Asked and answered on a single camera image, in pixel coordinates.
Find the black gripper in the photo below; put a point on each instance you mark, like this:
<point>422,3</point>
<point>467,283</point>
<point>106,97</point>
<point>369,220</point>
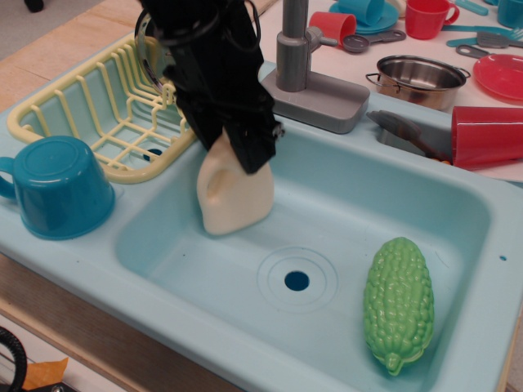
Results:
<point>217,58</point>

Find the cream detergent bottle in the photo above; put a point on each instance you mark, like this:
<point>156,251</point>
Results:
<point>229,198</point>

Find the yellow drying rack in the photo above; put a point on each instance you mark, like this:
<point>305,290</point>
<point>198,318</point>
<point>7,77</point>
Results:
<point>134,131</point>

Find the light blue toy sink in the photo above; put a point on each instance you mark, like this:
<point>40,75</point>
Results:
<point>279,306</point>

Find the grey toy faucet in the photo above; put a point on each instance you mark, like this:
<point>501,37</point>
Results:
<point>312,98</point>

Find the steel pot lid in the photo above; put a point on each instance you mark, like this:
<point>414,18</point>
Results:
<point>153,58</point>

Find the grey measuring spoon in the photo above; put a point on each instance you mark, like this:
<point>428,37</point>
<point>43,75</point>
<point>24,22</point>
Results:
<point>357,44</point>

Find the red cup behind faucet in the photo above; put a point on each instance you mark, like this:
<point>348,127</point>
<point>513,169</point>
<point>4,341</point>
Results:
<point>333,25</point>

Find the grey brown spatula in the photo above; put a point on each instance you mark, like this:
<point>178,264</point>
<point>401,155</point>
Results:
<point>406,130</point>

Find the teal cup on plate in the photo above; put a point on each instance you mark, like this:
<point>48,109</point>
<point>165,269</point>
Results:
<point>366,12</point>

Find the steel cooking pot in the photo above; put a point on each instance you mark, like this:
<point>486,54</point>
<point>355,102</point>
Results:
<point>419,80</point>

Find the teal plate stack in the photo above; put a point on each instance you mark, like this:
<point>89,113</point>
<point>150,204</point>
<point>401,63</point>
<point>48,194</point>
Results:
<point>388,19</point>

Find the teal upside-down mug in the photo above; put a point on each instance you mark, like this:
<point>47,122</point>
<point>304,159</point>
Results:
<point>59,186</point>

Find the green bitter melon toy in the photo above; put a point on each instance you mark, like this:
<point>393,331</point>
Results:
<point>398,305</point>

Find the red mug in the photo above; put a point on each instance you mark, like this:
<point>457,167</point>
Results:
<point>424,19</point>

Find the red plastic cup lying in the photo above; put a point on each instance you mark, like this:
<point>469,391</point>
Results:
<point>481,136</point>

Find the red plate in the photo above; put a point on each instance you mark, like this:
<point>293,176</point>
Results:
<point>500,75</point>

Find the grey slotted turner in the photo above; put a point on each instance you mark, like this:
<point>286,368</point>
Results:
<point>493,40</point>

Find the teal knife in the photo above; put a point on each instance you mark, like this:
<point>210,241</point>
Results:
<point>472,7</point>

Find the teal cup top right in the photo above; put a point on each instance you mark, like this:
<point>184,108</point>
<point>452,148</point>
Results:
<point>510,13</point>

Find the orange tape piece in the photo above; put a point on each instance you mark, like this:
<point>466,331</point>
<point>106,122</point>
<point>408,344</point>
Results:
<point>44,374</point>

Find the grey utensil handle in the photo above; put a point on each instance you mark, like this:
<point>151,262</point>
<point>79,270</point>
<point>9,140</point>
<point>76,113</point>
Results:
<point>471,51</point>

